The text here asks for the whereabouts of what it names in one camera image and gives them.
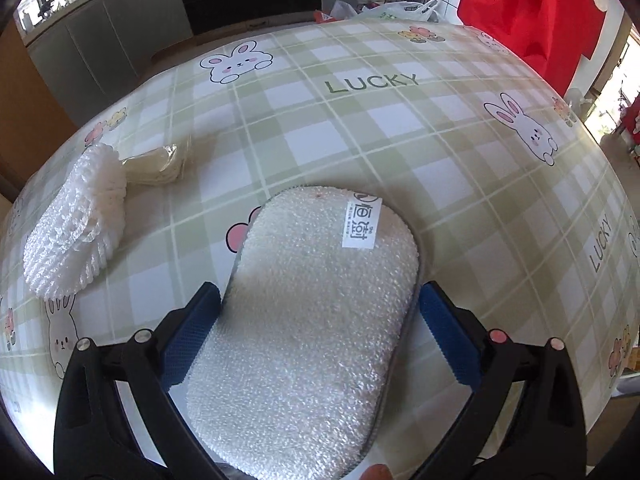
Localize white scrub sponge pad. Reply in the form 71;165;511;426
186;185;421;479

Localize grey kitchen cabinets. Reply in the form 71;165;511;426
24;0;192;127

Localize white foam fruit net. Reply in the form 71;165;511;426
23;144;127;300

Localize small beige sachet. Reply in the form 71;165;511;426
122;143;190;185

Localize green plaid bunny tablecloth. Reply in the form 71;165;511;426
1;20;639;464

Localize red apron hanging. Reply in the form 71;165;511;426
458;0;605;96

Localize white plastic bag on floor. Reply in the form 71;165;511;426
358;0;442;23

